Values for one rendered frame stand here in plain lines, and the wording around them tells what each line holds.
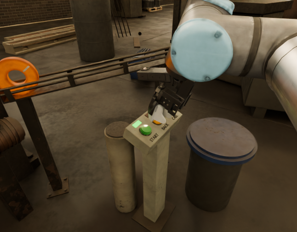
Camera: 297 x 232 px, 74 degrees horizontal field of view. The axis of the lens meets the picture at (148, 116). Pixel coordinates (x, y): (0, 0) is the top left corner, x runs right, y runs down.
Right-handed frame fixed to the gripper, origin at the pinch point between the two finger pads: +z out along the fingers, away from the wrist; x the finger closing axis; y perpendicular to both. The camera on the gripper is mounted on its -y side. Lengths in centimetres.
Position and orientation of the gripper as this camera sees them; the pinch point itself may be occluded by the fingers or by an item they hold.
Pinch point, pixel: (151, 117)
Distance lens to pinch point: 63.7
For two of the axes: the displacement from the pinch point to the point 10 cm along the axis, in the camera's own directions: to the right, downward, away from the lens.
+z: -2.8, 6.8, 6.8
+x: 5.6, -4.6, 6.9
